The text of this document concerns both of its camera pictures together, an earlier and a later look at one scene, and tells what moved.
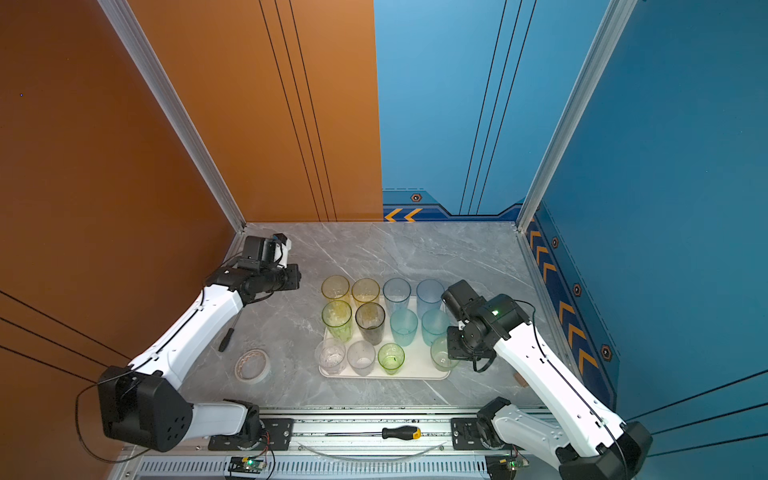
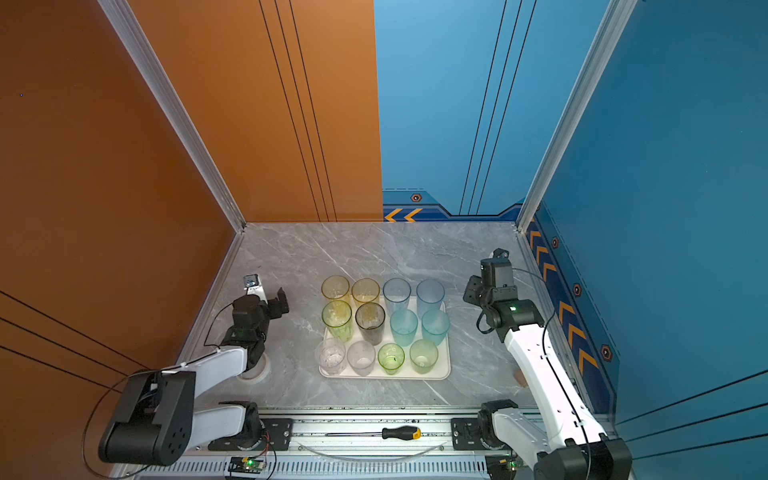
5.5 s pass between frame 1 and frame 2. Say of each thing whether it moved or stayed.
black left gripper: moved
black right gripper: moved
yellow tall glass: stayed
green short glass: stayed
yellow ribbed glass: stayed
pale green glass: moved
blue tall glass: stayed
